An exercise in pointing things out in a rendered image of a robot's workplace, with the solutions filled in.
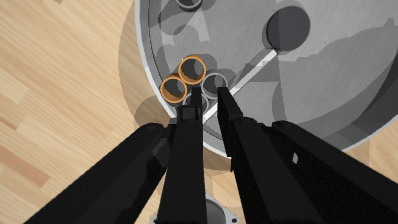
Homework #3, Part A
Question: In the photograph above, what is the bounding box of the bronze bushing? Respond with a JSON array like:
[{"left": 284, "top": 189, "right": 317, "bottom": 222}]
[
  {"left": 178, "top": 55, "right": 206, "bottom": 84},
  {"left": 160, "top": 73, "right": 188, "bottom": 103}
]

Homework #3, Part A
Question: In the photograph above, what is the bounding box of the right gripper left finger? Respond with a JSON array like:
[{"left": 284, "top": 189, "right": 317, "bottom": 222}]
[{"left": 23, "top": 87, "right": 208, "bottom": 224}]

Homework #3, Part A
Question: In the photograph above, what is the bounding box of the grey metal bushing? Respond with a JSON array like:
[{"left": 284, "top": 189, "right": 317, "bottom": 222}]
[
  {"left": 201, "top": 69, "right": 228, "bottom": 99},
  {"left": 183, "top": 87, "right": 209, "bottom": 115},
  {"left": 175, "top": 0, "right": 203, "bottom": 13}
]

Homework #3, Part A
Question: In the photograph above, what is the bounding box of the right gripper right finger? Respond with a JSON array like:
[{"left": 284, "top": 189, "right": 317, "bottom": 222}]
[{"left": 217, "top": 87, "right": 398, "bottom": 224}]

